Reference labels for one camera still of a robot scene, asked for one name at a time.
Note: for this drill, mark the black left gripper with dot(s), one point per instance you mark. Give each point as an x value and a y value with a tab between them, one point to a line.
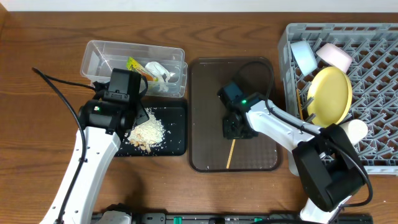
138	115

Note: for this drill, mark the wooden chopstick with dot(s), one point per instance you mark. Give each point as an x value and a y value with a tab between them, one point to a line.
230	154
299	104

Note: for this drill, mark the clear plastic waste bin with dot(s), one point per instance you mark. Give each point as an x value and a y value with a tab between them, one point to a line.
101	57

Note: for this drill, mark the green yellow snack wrapper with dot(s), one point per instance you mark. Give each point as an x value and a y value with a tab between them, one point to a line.
135	66

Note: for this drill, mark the yellow plastic plate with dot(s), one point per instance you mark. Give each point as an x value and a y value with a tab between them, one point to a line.
331	95

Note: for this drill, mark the pale green plastic cup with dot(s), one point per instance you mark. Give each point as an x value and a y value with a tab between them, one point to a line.
355	129

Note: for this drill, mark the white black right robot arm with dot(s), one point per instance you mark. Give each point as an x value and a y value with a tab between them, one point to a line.
324	158

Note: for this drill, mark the pink bowl with food scraps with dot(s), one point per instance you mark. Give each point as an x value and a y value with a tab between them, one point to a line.
334	56

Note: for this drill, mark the black food waste tray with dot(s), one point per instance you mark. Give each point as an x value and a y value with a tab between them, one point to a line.
173	116

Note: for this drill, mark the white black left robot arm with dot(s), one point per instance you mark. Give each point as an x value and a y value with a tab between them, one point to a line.
102	124

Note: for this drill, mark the light blue plastic bowl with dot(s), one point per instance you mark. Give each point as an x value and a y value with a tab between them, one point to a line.
304	57

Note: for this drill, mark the pile of white rice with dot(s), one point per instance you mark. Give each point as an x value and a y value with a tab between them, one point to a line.
148	134

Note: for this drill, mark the grey dishwasher rack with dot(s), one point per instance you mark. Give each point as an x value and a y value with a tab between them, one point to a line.
373	76

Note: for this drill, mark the white napkin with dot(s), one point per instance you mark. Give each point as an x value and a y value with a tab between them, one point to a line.
160	73

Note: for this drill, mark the dark brown serving tray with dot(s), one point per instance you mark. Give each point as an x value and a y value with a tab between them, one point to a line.
209	150

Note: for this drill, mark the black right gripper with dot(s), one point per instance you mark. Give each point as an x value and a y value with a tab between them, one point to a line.
234	126

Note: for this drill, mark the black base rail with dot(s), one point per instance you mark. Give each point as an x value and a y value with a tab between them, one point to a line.
161	216

